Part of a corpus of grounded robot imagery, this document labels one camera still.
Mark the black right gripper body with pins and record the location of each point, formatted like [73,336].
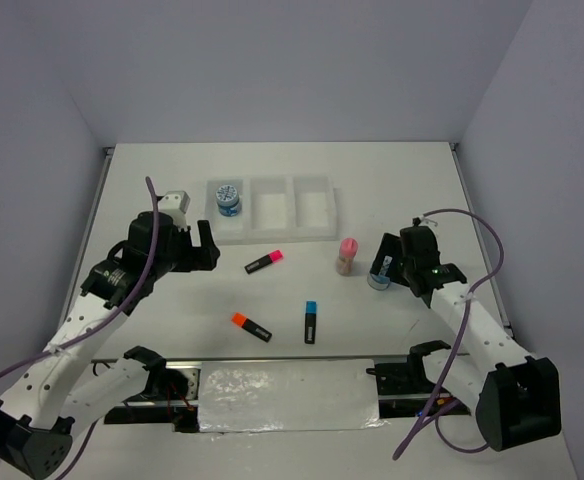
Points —
[407,264]

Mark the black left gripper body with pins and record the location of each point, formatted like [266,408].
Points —
[179,256]

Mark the blue paint jar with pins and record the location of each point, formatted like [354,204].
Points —
[228,200]
[378,282]

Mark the pink highlighter marker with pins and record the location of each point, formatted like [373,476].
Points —
[263,262]

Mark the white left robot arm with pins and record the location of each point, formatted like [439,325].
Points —
[45,409]

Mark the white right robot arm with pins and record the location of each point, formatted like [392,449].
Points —
[513,396]

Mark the pink-lidded toothpick jar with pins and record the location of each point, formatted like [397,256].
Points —
[346,256]

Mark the orange highlighter marker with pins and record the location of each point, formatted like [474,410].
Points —
[251,327]

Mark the blue highlighter marker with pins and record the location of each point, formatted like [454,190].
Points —
[310,322]

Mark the white three-compartment foam tray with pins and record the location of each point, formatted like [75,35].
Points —
[275,209]

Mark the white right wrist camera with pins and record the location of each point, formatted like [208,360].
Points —
[424,221]

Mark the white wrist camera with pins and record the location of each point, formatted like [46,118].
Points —
[424,221]
[175,204]

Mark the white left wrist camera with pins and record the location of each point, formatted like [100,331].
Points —
[175,204]

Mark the silver foil-covered base plate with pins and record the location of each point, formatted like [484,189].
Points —
[279,396]

